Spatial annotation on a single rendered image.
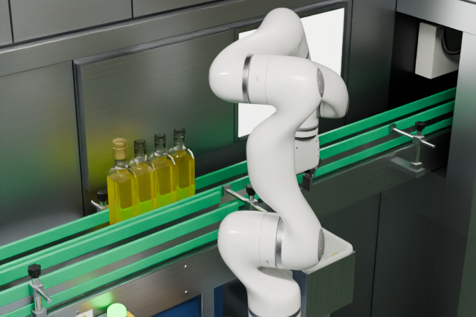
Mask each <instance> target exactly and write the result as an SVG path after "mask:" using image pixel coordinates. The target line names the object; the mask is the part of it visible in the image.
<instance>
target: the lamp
mask: <svg viewBox="0 0 476 317"><path fill-rule="evenodd" d="M107 317H127V313H126V308H125V307H124V306H123V305H122V304H112V305H110V306H109V308H108V310H107Z"/></svg>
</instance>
